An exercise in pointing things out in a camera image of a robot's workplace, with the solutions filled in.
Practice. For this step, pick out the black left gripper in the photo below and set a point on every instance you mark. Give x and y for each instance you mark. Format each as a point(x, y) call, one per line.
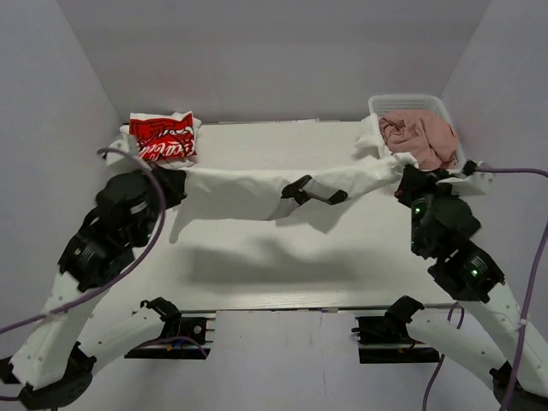
point(169, 182)

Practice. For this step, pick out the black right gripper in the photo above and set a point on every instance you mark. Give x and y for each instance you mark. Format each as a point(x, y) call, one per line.
point(411, 181)

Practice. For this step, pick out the white t-shirt black graphic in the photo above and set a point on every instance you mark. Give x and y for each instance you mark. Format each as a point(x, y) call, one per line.
point(271, 195)

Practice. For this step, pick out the pink t-shirt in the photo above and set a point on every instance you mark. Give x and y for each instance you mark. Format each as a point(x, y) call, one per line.
point(427, 136)

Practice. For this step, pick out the white cartoon print t-shirt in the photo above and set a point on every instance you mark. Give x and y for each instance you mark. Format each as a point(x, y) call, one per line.
point(370, 138)

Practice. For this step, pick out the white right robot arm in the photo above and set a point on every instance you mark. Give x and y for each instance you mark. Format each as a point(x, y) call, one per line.
point(514, 366)

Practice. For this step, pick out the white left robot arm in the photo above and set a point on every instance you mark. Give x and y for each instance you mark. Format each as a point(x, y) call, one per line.
point(53, 367)

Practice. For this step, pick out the folded red coca-cola t-shirt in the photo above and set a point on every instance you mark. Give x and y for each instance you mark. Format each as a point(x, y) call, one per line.
point(165, 139)

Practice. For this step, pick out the white plastic basket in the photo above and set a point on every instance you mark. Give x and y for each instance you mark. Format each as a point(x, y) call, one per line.
point(384, 103)

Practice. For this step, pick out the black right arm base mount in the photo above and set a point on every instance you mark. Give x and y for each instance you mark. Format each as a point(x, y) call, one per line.
point(383, 339)

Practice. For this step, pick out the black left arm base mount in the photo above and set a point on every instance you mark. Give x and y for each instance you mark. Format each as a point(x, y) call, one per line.
point(184, 336)

